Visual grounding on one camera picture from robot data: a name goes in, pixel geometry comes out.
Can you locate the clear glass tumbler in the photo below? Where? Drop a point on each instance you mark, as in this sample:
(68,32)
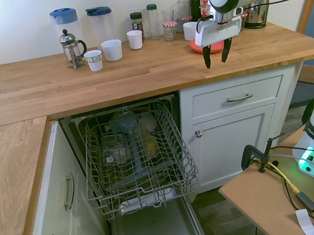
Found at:
(168,15)

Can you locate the black tall container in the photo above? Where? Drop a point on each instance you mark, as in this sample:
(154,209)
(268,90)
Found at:
(195,4)

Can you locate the red plastic plate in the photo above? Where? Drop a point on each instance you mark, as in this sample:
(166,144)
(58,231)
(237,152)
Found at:
(215,48)

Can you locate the stainless steel kettle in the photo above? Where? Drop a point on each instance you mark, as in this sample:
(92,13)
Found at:
(257,14)

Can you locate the clear pitcher light blue lid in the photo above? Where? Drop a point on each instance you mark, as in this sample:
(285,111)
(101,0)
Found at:
(65,22)

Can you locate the white paper label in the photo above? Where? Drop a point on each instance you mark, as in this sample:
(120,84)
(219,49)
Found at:
(306,222)

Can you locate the white round bowl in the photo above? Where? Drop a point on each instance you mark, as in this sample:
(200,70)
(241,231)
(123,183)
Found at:
(191,31)

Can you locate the clear pitcher dark blue lid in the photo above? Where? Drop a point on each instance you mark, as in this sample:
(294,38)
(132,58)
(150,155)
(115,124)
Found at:
(100,24)

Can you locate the white plain cup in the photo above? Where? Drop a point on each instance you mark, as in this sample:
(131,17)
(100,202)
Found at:
(135,40)

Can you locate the white ceramic mug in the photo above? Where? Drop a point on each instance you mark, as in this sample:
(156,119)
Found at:
(112,50)

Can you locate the clear glass food container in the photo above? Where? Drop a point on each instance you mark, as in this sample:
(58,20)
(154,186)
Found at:
(115,148)

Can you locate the clear bottle green lid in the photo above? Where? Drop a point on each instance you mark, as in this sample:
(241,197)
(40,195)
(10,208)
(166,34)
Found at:
(153,23)

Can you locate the coffee jar black lid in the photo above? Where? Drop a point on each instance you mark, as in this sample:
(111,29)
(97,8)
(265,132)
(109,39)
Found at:
(136,21)

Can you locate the black metal clamp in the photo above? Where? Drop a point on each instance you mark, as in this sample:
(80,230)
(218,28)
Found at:
(245,152)

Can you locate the large clear glass jar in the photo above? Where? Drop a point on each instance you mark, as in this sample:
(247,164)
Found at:
(183,8)

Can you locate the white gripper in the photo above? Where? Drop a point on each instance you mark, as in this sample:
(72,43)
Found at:
(218,31)

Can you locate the small patterned paper cup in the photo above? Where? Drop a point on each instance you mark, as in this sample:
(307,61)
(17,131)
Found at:
(94,61)

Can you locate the dishwasher tub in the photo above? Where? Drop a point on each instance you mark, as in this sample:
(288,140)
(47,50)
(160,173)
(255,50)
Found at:
(70,134)

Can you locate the grey floor mat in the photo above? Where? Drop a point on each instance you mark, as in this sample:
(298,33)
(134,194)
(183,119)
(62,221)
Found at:
(305,90)

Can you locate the glass jar red checkered lid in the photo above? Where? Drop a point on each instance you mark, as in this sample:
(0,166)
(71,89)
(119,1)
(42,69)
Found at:
(244,20)
(184,20)
(170,31)

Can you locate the steel dishwasher door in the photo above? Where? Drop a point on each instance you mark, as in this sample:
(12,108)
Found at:
(154,232)

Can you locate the red white food carton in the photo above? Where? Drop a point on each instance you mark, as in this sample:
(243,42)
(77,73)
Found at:
(204,2)

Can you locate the yellow item in rack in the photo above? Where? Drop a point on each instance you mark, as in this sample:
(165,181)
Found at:
(150,145)

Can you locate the glass steel French press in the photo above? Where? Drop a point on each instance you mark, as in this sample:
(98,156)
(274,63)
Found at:
(71,49)

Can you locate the round metal door knob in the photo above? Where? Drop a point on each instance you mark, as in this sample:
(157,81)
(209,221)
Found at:
(198,133)

